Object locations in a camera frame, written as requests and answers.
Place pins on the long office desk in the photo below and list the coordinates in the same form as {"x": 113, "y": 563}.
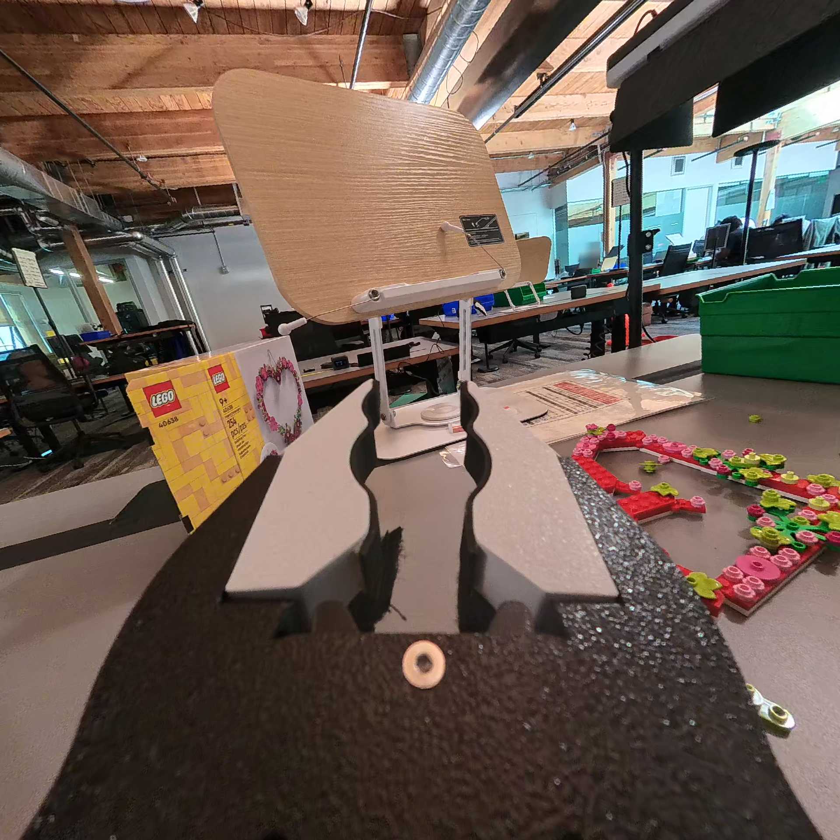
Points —
{"x": 558, "y": 303}

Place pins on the yellow lego box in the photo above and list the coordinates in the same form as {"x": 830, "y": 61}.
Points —
{"x": 197, "y": 426}

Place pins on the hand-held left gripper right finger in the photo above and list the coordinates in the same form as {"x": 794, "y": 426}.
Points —
{"x": 538, "y": 525}

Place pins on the black computer monitor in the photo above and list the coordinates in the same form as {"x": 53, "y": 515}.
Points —
{"x": 775, "y": 241}

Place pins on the silver ventilation duct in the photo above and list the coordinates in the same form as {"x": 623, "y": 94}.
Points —
{"x": 449, "y": 46}

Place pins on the white sign board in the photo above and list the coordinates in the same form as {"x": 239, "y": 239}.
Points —
{"x": 27, "y": 268}

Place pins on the black overhead frame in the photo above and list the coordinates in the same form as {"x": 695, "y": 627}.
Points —
{"x": 649, "y": 124}

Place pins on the green plastic bin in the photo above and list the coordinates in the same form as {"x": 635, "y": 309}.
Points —
{"x": 768, "y": 328}

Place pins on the small green bins on desk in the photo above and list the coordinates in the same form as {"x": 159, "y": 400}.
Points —
{"x": 522, "y": 295}

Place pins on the clear plastic instruction bag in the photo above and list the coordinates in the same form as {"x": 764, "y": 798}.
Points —
{"x": 590, "y": 394}

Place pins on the red lego heart wreath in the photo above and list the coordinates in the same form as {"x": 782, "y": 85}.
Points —
{"x": 656, "y": 506}

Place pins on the black office chair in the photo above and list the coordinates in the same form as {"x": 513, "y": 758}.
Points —
{"x": 39, "y": 394}

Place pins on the lime green lego leaf piece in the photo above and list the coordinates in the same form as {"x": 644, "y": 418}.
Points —
{"x": 775, "y": 712}

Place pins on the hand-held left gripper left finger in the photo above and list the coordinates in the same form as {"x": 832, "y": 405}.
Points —
{"x": 289, "y": 525}

